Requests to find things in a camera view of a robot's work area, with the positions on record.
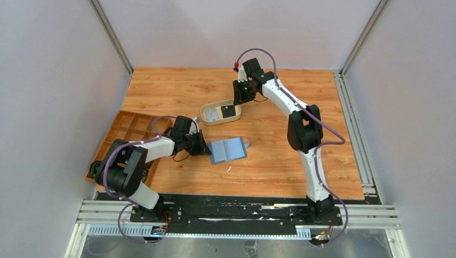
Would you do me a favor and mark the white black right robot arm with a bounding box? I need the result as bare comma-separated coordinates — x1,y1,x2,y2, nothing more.
233,58,334,223

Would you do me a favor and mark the aluminium corner post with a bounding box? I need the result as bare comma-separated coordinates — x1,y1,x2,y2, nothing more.
88,0,134,76
333,1,389,196

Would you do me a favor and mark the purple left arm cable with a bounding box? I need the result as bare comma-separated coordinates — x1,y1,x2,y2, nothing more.
101,116,179,245

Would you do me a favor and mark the aluminium corner post left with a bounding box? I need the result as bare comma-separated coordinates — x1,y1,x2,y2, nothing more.
88,0,134,76

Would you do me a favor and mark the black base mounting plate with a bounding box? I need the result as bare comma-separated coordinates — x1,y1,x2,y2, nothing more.
96,192,346,237

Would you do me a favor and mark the aluminium corner post right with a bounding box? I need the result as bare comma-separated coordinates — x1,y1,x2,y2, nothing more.
333,1,389,196

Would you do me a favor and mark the aluminium frame rail front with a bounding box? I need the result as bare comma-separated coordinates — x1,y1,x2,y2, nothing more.
76,200,400,241

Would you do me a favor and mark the white VIP card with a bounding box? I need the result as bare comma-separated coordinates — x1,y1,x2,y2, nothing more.
205,108,220,122

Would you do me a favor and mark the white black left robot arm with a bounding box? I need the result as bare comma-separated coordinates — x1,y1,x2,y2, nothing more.
95,116,212,221

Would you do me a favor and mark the black VIP credit card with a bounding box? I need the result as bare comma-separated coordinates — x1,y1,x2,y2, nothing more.
220,105,236,119

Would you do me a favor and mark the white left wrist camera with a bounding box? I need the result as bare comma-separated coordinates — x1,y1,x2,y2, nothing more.
189,117,201,134

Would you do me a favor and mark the cream oval plastic tray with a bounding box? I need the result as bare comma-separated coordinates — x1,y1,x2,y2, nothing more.
200,99,242,126

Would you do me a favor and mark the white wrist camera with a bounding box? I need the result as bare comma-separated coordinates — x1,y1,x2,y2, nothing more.
189,117,201,134
233,62,249,84

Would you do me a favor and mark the blue leather card holder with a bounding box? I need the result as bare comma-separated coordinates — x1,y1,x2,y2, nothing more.
208,137,251,164

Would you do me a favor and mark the black coiled cable bundle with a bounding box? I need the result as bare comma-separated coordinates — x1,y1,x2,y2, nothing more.
88,161,102,180

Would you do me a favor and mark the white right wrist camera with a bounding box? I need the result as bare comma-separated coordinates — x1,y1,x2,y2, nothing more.
233,62,249,84

